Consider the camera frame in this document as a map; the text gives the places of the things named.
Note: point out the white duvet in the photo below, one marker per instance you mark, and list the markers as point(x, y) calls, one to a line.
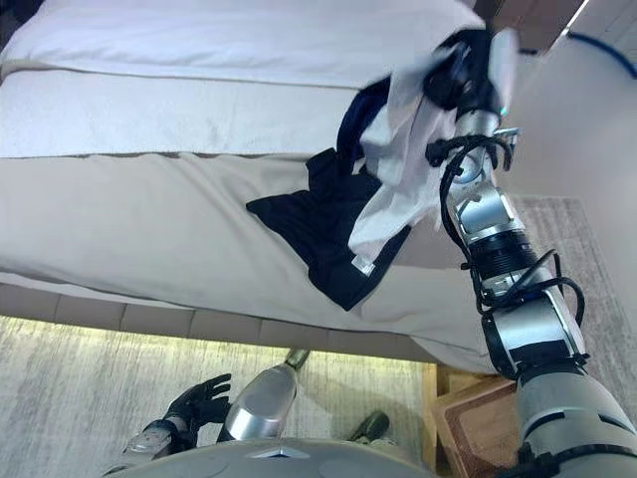
point(199, 50)

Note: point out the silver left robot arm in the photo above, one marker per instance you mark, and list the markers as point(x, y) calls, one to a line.
point(149, 445)

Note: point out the large grey striped rug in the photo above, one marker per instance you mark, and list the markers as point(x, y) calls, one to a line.
point(74, 388)

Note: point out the blue garment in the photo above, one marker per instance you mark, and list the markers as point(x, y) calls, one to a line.
point(351, 129)

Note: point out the white garment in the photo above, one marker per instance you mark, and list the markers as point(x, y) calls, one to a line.
point(398, 189)

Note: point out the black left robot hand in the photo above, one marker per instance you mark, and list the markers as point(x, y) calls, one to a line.
point(196, 403)

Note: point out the grey robot torso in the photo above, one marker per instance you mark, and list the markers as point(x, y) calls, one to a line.
point(274, 463)

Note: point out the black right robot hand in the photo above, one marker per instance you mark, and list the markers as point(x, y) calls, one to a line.
point(463, 74)

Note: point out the light wooden bed foot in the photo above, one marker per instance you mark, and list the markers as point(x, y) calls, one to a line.
point(429, 408)

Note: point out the beige bed cover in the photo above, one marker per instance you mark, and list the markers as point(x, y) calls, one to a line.
point(124, 224)

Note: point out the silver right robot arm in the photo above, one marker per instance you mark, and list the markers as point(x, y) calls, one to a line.
point(537, 328)

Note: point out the black shorts with label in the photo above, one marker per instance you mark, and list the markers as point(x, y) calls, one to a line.
point(323, 224)

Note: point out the grey upholstered bed base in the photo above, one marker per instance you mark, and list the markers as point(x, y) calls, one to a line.
point(149, 318)

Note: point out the brown wicker basket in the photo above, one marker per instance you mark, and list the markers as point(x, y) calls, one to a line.
point(483, 433)

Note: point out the silver right robot leg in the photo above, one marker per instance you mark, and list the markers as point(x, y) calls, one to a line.
point(370, 425)

